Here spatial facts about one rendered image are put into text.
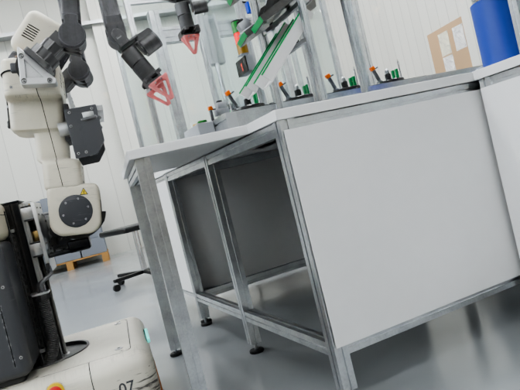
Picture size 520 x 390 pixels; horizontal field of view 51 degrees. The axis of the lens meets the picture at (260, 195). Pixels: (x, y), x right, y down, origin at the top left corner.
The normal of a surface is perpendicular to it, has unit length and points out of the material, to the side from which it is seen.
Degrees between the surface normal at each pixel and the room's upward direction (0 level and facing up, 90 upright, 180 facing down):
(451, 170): 90
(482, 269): 90
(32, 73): 90
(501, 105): 90
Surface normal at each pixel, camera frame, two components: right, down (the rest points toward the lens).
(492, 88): -0.90, 0.23
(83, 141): 0.26, -0.04
